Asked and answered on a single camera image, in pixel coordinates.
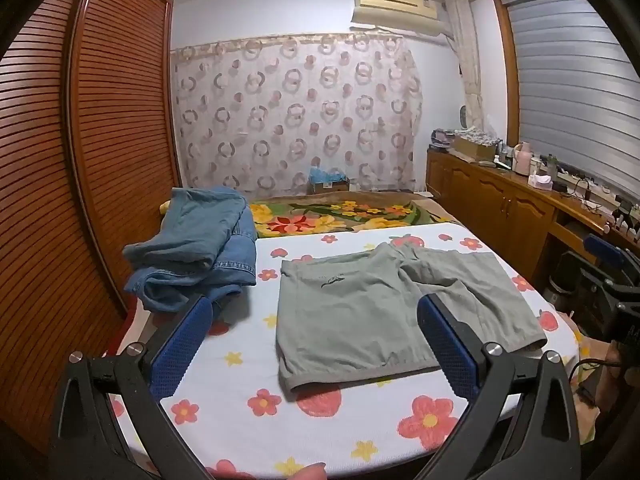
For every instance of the person's left hand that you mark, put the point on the person's left hand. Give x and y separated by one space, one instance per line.
311 472

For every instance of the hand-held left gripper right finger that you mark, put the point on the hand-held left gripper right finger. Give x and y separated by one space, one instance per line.
447 355

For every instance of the pink tissue box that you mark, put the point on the pink tissue box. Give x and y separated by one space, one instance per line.
540 182

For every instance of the cream lace curtain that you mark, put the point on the cream lace curtain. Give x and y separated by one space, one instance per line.
467 60

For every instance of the wooden louvered wardrobe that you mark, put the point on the wooden louvered wardrobe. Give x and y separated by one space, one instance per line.
75 160

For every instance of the grey window blind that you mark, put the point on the grey window blind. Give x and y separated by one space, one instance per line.
575 85

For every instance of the blue denim jeans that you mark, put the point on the blue denim jeans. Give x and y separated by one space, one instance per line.
200 230

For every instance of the blue plastic bag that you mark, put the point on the blue plastic bag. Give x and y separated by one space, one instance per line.
325 172

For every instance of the cardboard box with patterned cloth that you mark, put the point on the cardboard box with patterned cloth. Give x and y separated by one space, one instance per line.
475 145

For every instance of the floral blanket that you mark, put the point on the floral blanket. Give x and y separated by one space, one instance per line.
310 220

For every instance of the wall air conditioner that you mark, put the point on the wall air conditioner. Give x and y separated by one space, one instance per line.
395 2

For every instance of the wooden cabinet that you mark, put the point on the wooden cabinet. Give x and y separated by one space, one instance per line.
490 195

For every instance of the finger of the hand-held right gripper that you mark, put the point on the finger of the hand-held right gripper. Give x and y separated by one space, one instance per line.
600 282
602 247

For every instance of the white cup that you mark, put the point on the white cup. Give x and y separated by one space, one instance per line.
536 166

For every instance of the small cardboard box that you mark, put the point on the small cardboard box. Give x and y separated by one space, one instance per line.
330 187

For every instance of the white flower print bed sheet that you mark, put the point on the white flower print bed sheet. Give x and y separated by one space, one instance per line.
240 320

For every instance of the grey-green pants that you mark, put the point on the grey-green pants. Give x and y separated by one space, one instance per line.
350 320

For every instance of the white power strip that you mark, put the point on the white power strip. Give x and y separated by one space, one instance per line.
585 180

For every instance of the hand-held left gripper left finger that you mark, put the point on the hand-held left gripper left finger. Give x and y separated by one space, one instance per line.
181 347

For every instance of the pink thermos jug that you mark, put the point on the pink thermos jug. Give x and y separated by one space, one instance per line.
522 160

